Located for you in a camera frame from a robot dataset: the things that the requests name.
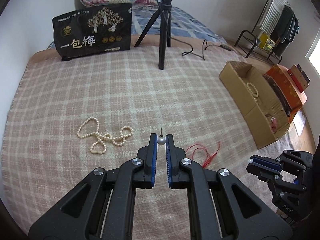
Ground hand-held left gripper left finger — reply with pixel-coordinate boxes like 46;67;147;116
29;133;158;240

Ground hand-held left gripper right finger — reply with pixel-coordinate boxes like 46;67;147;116
165;134;293;240

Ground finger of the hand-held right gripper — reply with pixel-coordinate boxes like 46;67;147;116
246;162;307;193
251;149;314;174

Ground small red trinket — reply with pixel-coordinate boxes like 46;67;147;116
266;115;279;133

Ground cardboard box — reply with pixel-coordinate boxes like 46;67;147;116
219;60;292;150

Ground orange gift box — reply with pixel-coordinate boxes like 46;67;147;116
264;64;308;123

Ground beige plaid blanket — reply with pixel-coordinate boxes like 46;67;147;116
0;34;315;240

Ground tan and red flat box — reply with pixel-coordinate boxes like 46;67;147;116
287;64;310;93

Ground window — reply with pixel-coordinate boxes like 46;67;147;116
307;50;320;74

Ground yellow box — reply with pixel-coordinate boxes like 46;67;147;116
257;32;275;53

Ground black tripod stand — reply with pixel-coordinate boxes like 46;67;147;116
134;0;173;70

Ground black metal clothes rack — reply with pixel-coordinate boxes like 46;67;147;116
234;0;299;64

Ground dark hanging clothes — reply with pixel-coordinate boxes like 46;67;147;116
270;5;299;55

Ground blue patterned bedsheet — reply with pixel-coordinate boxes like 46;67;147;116
46;5;227;49

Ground black printed snack bag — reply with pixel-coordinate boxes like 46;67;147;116
52;3;133;62

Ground striped hanging towel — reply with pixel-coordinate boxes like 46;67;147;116
259;0;287;34

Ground red string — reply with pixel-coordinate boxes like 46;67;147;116
185;141;221;168

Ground long pearl necklace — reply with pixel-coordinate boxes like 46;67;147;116
77;117;134;155

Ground black ring light cable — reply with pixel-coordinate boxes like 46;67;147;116
182;39;238;61

